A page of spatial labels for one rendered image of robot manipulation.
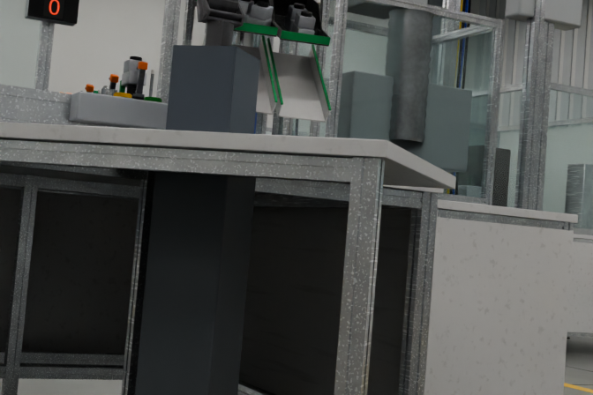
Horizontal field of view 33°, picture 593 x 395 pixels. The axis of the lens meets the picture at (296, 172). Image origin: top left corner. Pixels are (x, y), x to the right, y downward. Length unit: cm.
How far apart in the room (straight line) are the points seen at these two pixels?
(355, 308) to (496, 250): 192
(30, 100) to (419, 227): 99
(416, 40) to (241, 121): 156
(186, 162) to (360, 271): 37
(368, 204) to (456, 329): 186
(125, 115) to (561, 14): 212
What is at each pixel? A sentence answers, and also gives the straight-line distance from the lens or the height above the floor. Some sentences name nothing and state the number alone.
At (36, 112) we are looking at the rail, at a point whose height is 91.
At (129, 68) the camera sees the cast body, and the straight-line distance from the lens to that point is 243.
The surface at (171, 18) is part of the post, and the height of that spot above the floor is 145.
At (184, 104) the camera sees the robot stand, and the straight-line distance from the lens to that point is 202.
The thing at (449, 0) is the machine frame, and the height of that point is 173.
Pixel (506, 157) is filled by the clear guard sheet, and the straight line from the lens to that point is 772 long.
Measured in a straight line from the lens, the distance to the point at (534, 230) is 365.
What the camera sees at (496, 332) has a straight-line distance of 357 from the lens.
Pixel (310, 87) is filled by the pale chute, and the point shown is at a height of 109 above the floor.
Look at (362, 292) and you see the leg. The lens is 165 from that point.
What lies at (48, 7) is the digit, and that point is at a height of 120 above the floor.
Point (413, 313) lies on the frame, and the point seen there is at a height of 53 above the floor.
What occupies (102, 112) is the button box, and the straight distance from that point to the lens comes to 216.
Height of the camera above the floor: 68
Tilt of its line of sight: 4 degrees up
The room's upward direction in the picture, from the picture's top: 5 degrees clockwise
